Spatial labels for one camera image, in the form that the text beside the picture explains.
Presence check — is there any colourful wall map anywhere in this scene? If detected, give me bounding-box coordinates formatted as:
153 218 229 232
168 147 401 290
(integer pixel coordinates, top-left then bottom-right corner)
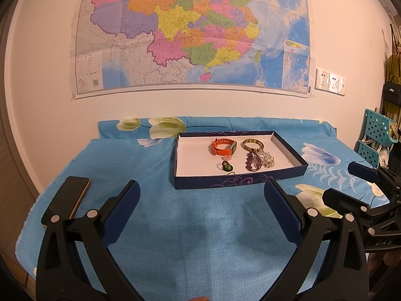
69 0 314 100

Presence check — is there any black smartphone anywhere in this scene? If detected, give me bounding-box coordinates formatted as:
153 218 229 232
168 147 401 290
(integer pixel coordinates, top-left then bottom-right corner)
41 176 91 226

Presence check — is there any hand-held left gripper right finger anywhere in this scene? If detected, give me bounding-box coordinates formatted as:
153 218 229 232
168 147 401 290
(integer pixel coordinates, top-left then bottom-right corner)
264 178 370 301

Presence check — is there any purple bead bracelet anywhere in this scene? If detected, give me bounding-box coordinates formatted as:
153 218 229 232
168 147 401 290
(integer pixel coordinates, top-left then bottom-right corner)
244 151 263 172

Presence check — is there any black handbag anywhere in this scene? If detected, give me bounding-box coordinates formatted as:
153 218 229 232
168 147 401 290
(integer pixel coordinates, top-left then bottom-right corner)
383 82 401 105

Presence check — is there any blue floral tablecloth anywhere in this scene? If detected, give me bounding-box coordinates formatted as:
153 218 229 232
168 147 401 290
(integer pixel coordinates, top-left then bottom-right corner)
16 117 392 301

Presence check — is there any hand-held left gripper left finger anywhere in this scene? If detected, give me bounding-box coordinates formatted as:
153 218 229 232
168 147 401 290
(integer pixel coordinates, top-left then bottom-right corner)
35 180 141 301

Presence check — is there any white wall socket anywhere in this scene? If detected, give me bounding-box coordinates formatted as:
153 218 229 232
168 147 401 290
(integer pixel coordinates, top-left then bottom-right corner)
327 73 340 93
315 68 329 91

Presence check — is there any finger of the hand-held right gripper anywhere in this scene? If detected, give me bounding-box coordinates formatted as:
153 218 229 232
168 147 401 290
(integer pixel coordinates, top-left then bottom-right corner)
322 188 401 236
348 161 401 195

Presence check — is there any orange smartwatch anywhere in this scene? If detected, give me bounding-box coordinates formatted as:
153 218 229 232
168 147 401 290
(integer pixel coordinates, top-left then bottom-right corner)
211 138 237 157

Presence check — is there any olive hanging bag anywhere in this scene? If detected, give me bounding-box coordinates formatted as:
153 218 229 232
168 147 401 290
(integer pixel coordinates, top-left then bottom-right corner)
387 53 401 126

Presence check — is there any gold bangle bracelet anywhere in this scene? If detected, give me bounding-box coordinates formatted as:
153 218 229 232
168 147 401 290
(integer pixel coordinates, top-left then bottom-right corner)
241 138 264 152

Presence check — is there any teal perforated storage rack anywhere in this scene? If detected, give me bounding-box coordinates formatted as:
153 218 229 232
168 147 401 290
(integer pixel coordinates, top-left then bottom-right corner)
356 109 393 167

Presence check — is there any person's right hand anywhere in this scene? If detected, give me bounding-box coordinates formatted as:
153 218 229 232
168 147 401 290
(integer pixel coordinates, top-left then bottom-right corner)
367 252 390 292

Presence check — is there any clear crystal bead bracelet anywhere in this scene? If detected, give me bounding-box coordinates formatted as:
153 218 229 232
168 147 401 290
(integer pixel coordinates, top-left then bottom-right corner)
258 150 276 168

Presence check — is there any navy shallow cardboard box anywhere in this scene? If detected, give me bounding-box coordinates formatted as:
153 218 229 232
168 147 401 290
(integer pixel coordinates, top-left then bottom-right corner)
173 131 308 190

